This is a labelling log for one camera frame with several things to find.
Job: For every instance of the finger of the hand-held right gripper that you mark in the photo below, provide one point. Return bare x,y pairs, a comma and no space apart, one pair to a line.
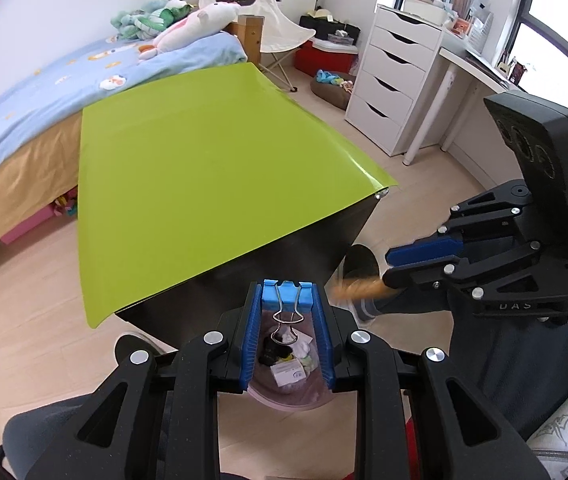
424,252
414,275

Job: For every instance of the pink box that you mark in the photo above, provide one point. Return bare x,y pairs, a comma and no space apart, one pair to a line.
28,227

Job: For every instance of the colourful toy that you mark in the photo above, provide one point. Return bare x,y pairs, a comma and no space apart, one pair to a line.
63,205

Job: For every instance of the red storage box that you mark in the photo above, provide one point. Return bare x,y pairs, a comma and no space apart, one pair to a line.
321,62

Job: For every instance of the green topped dark table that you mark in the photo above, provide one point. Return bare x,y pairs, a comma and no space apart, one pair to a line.
188,160

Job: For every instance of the black bag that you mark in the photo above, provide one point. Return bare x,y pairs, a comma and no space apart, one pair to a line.
324,27

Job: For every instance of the black sock with grey patch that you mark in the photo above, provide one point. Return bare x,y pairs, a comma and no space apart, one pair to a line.
270,349

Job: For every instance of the light green cloth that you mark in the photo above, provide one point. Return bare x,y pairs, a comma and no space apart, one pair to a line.
309,363

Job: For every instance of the white socks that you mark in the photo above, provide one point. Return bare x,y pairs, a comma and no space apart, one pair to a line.
306,346

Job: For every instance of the light blue printed blanket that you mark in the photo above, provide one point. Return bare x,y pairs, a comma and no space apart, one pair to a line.
53,90

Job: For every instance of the brown pet bed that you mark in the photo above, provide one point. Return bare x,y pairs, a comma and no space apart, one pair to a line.
331,92

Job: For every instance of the white labelled plastic packet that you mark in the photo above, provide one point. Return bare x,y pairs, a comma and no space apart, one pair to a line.
289,375

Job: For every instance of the white drawer unit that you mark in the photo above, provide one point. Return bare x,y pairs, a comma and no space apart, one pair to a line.
389,65

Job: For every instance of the white storage box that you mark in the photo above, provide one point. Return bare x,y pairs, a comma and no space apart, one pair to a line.
426,10

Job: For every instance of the white desk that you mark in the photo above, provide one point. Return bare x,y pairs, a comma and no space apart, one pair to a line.
469,65

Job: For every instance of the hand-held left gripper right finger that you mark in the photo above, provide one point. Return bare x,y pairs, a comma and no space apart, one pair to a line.
325,345

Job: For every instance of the pink plastic bin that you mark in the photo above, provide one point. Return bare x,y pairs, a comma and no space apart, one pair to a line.
289,401

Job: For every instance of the white folding chair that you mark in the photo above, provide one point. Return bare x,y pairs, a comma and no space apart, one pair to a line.
279,25

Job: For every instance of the black framed window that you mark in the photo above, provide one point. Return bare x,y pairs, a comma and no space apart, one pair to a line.
524,15

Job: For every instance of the green plush toy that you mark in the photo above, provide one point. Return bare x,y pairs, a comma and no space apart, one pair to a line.
148,17

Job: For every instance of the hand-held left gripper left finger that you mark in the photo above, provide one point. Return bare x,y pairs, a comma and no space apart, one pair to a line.
249,340

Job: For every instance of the yellow tape measure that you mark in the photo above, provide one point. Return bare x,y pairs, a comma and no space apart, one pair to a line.
286,358

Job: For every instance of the white mesh basket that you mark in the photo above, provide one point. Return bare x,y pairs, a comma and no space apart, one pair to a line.
479,35

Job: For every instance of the pink and white plush toy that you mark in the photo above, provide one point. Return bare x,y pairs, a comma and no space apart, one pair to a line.
193,22

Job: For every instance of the white slipper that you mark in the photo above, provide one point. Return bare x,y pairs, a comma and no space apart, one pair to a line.
359,315

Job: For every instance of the straw hat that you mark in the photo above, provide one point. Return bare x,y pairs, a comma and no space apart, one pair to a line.
320,15

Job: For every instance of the wooden bed with tan skirt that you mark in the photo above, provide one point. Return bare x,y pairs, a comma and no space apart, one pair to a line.
18,170

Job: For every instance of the person's right leg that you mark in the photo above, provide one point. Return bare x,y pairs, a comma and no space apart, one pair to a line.
514,360

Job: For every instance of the blue binder clip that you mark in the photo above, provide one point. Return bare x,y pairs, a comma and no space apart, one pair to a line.
286,297

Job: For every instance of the wooden clothespin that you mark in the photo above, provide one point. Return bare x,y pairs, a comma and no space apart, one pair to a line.
364,290

